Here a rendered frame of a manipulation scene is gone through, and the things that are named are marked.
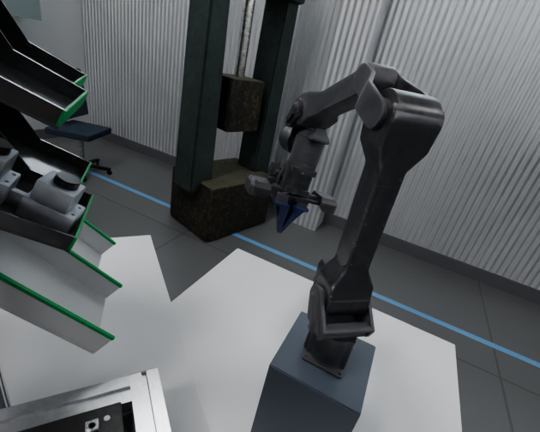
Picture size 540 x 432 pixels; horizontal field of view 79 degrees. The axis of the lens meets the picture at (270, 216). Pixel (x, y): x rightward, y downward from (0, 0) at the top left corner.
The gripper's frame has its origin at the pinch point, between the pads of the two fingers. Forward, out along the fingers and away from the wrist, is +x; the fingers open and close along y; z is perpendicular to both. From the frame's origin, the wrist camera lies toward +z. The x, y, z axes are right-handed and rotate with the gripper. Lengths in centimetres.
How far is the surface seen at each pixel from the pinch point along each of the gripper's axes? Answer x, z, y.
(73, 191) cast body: -2.3, -14.9, 35.0
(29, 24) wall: -23, 385, 194
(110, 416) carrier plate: 26.4, -24.2, 24.8
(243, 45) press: -54, 204, -8
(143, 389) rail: 26.3, -19.7, 20.9
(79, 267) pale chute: 15.8, -4.0, 35.4
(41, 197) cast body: -1.0, -15.9, 38.2
